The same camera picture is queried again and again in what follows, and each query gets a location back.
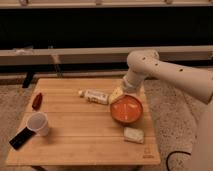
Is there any white sponge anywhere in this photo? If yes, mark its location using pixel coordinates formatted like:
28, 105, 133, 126
124, 127, 144, 143

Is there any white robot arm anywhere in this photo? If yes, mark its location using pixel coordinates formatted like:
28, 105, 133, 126
109, 49, 213, 171

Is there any black rectangular remote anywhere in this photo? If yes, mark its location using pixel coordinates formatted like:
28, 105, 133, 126
9, 127, 35, 150

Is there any wooden folding table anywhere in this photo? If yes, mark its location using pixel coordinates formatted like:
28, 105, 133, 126
6, 78, 160, 166

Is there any long grey wall rail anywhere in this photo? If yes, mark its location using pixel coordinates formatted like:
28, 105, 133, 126
0, 45, 213, 66

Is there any black floor cable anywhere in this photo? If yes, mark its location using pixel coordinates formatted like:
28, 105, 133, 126
165, 150, 193, 171

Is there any white lying bottle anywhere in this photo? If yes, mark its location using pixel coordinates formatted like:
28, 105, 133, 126
78, 89, 108, 105

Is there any orange ceramic bowl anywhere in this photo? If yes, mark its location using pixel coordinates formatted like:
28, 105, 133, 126
110, 95, 143, 125

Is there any dark red small object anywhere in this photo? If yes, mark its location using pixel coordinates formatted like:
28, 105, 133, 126
32, 93, 43, 110

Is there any white plastic cup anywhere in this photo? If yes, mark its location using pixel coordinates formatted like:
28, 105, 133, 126
26, 112, 50, 136

